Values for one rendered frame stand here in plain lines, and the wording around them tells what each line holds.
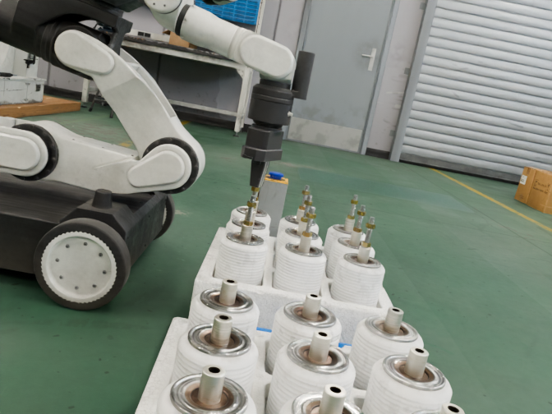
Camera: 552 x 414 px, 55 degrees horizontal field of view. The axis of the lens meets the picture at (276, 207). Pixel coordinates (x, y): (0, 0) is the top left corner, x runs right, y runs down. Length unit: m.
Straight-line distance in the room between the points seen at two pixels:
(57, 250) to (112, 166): 0.26
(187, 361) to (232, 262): 0.43
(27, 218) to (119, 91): 0.36
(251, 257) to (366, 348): 0.35
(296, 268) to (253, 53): 0.42
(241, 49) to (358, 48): 5.16
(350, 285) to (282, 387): 0.44
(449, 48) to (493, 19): 0.55
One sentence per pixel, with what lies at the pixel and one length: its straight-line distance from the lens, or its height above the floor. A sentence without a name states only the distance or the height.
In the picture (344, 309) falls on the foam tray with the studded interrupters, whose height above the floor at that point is 0.18.
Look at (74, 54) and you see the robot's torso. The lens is 1.38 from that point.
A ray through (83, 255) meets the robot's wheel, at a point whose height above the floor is 0.12.
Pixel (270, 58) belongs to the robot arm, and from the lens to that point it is 1.08.
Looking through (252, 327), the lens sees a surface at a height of 0.23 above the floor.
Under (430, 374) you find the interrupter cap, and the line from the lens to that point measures 0.70.
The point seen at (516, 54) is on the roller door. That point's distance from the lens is 6.64.
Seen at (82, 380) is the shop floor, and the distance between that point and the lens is 1.03.
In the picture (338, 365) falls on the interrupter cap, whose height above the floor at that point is 0.25.
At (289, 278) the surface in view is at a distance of 1.03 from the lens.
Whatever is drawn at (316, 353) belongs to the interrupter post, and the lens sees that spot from 0.65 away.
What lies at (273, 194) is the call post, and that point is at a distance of 1.41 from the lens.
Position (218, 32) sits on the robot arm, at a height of 0.63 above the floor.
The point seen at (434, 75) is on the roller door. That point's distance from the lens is 6.33.
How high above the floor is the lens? 0.55
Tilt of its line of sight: 12 degrees down
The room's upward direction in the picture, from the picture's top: 11 degrees clockwise
